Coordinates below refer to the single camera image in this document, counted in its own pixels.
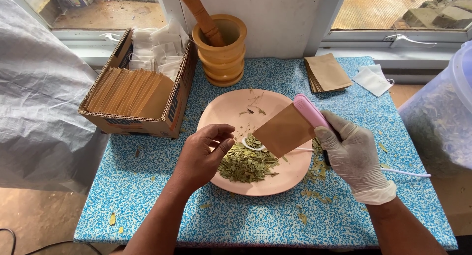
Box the person's right hand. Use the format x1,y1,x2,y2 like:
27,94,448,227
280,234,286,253
314,110,398,206

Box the person's left hand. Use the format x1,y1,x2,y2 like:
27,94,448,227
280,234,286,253
173,123,236,192

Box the pink handheld heat sealer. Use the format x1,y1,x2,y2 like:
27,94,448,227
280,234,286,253
293,94,332,167

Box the scattered dried leaf crumbs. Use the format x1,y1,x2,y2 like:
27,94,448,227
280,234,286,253
109,137,391,235

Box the pile of dried green leaves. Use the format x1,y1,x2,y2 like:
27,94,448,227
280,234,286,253
217,134,281,184

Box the white plastic spoon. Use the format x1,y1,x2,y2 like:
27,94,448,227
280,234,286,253
241,136,315,152

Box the blue speckled table cover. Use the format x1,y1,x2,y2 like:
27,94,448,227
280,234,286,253
73,56,458,251

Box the pink round plate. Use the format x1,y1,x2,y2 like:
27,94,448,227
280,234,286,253
196,88,313,197

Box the brown paper pouch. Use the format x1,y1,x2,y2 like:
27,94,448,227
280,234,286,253
252,103,316,159

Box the white empty tea bag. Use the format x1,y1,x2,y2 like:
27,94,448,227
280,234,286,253
352,64,395,98

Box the corrugated cardboard box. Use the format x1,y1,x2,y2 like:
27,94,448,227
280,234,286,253
78,28,198,139

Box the clear plastic container with leaves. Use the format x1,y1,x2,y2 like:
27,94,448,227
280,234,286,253
398,40,472,179

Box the stack of brown paper pouches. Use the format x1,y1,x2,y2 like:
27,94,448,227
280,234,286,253
304,53,354,94

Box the row of brown paper pouches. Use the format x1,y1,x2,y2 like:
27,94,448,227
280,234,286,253
84,67,175,119

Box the wooden mortar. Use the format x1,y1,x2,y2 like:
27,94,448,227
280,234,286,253
191,14,248,88

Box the pile of white tea bags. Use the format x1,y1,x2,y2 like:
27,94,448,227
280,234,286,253
129,19,190,82

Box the wooden pestle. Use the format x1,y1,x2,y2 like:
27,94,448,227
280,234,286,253
177,0,226,48

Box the white woven plastic sack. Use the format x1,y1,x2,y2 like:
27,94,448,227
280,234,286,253
0,0,110,194

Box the grey concrete blocks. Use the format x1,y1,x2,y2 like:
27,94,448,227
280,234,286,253
395,0,472,30

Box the white sealer cable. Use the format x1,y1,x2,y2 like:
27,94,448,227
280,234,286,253
380,167,432,178

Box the white window handle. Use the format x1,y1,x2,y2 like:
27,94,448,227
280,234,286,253
99,32,122,46
383,34,437,49

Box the black cable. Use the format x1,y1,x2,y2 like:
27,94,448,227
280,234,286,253
0,228,103,255

